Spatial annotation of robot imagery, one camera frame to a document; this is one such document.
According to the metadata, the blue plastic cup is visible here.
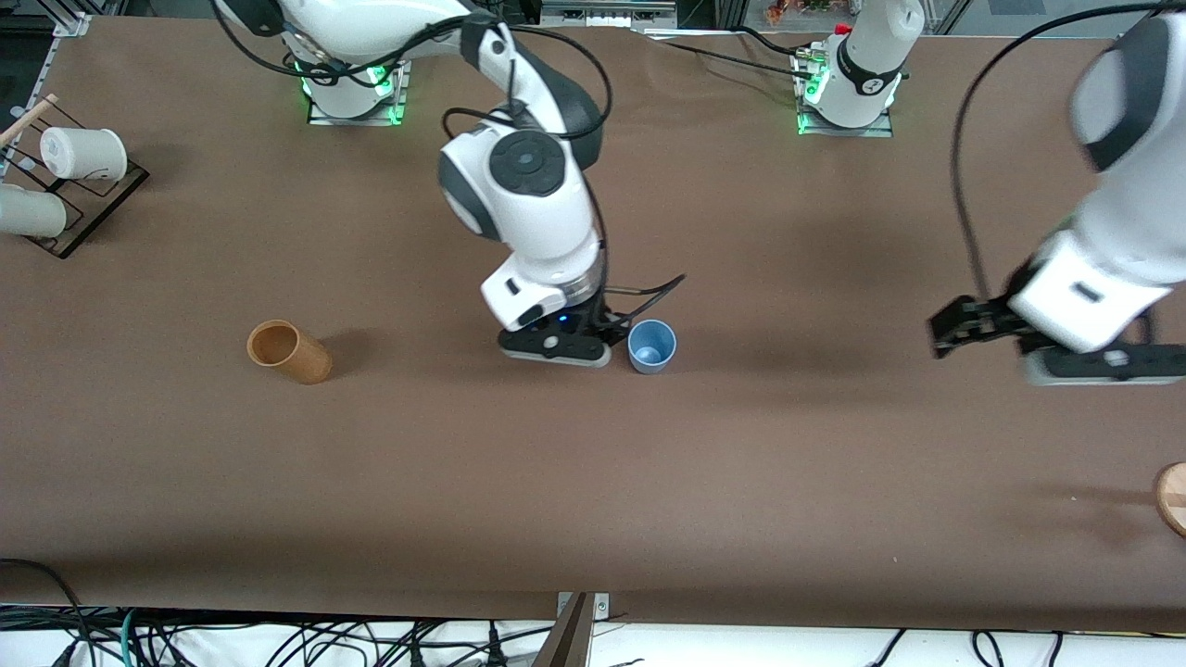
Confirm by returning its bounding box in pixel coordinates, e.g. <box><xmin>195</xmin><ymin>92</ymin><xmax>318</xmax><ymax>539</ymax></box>
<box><xmin>627</xmin><ymin>320</ymin><xmax>677</xmax><ymax>375</ymax></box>

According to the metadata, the brown cup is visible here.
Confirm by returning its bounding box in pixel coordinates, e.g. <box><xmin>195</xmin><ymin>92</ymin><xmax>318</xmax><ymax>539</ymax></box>
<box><xmin>246</xmin><ymin>320</ymin><xmax>334</xmax><ymax>385</ymax></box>

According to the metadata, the white cup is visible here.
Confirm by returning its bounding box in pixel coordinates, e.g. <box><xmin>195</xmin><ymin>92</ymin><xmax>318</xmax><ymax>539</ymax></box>
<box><xmin>40</xmin><ymin>127</ymin><xmax>129</xmax><ymax>182</ymax></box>
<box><xmin>0</xmin><ymin>183</ymin><xmax>69</xmax><ymax>239</ymax></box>

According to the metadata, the round wooden disc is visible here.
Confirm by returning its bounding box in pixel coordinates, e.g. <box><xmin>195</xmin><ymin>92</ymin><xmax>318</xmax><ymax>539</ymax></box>
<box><xmin>1154</xmin><ymin>461</ymin><xmax>1186</xmax><ymax>539</ymax></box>

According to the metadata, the dark metal beam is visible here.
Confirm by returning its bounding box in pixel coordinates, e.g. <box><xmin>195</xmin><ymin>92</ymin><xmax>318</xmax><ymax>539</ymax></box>
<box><xmin>530</xmin><ymin>593</ymin><xmax>596</xmax><ymax>667</ymax></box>

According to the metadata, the grey background device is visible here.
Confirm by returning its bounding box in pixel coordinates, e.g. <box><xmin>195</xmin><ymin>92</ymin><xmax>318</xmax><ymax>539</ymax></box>
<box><xmin>539</xmin><ymin>0</ymin><xmax>679</xmax><ymax>31</ymax></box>

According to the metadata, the wooden stick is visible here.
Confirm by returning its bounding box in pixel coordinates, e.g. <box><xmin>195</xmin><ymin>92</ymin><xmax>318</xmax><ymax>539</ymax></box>
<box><xmin>0</xmin><ymin>93</ymin><xmax>59</xmax><ymax>149</ymax></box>

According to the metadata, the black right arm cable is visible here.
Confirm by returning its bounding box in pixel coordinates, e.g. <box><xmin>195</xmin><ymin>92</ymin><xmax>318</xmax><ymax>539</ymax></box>
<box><xmin>211</xmin><ymin>0</ymin><xmax>688</xmax><ymax>325</ymax></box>

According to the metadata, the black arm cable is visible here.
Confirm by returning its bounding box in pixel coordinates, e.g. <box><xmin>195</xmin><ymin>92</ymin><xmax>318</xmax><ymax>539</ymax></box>
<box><xmin>211</xmin><ymin>0</ymin><xmax>688</xmax><ymax>325</ymax></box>
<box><xmin>951</xmin><ymin>0</ymin><xmax>1186</xmax><ymax>299</ymax></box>

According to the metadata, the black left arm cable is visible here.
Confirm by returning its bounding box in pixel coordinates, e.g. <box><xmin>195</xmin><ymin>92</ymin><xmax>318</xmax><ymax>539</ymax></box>
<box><xmin>951</xmin><ymin>0</ymin><xmax>1186</xmax><ymax>299</ymax></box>

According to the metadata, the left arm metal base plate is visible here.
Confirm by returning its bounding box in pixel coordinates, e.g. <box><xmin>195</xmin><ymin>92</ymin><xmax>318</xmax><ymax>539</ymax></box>
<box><xmin>795</xmin><ymin>48</ymin><xmax>896</xmax><ymax>139</ymax></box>

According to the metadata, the black cable on table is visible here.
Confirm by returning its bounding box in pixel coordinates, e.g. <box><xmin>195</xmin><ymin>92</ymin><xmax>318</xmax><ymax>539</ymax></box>
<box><xmin>639</xmin><ymin>26</ymin><xmax>816</xmax><ymax>86</ymax></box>

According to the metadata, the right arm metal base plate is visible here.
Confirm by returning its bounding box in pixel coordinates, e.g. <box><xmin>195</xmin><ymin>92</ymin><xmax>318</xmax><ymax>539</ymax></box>
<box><xmin>306</xmin><ymin>60</ymin><xmax>410</xmax><ymax>127</ymax></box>

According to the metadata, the black wire cup rack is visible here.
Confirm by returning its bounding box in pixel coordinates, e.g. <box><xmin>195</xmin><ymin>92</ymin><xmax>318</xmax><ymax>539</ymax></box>
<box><xmin>0</xmin><ymin>97</ymin><xmax>150</xmax><ymax>260</ymax></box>

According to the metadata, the green floor cable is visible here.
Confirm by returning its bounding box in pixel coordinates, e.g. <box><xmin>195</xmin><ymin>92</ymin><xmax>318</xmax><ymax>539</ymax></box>
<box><xmin>116</xmin><ymin>607</ymin><xmax>151</xmax><ymax>667</ymax></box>

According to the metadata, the thick black floor cable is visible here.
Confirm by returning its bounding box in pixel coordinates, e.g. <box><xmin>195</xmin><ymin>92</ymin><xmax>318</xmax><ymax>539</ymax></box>
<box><xmin>0</xmin><ymin>559</ymin><xmax>94</xmax><ymax>667</ymax></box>

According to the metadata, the aluminium frame rail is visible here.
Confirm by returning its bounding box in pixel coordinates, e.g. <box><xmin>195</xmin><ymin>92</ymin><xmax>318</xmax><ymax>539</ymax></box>
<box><xmin>0</xmin><ymin>13</ymin><xmax>91</xmax><ymax>177</ymax></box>

